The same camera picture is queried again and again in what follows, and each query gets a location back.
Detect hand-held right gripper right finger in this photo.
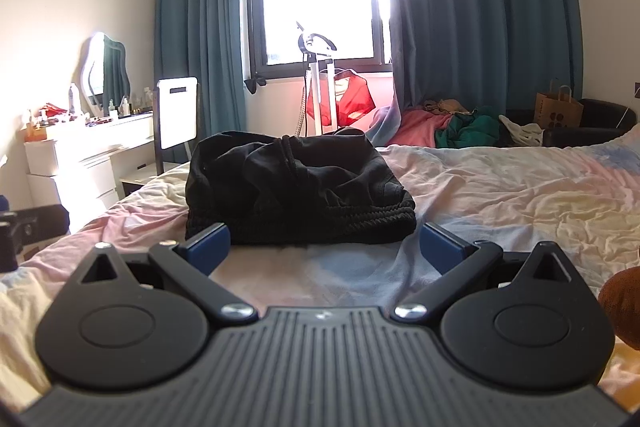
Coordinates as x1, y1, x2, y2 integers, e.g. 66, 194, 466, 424
392, 223, 577, 323

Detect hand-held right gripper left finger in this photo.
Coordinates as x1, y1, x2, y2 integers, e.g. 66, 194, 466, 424
79, 223, 259, 323

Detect black pants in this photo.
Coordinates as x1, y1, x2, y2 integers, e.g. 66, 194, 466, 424
184, 128, 418, 246

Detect pastel bed sheet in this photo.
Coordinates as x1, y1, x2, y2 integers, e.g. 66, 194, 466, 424
0, 124, 640, 414

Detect white dresser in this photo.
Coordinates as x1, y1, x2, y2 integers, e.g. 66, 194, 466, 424
22, 112, 157, 234

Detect white low drawer unit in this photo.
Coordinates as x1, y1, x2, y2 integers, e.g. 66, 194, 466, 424
119, 162, 172, 198

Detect green cloth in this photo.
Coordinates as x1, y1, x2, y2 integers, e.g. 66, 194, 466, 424
433, 106, 501, 149

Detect pink blanket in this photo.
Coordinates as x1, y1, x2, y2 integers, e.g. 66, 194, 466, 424
371, 104, 457, 148

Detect white backed chair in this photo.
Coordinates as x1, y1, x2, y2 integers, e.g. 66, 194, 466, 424
153, 76, 200, 176

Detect beige cloth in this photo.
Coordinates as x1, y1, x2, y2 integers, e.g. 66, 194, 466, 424
422, 98, 471, 116

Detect white cloth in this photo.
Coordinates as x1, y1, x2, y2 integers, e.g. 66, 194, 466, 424
497, 114, 545, 149

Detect group of cosmetic bottles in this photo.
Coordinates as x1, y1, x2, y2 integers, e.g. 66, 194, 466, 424
107, 87, 154, 118

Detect red bag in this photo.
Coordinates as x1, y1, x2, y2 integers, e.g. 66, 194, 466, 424
306, 68, 376, 128

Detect wavy framed mirror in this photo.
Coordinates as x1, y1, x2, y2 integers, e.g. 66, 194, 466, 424
80, 32, 132, 110

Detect brown paper bag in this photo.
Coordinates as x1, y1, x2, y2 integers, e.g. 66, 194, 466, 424
534, 79, 585, 130

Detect brown plush object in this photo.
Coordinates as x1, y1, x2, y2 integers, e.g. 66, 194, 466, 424
597, 268, 640, 352

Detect black armchair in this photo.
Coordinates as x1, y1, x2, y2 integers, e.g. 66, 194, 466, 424
504, 98, 639, 148

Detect white garment steamer stand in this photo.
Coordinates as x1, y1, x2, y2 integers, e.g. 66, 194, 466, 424
294, 21, 338, 134

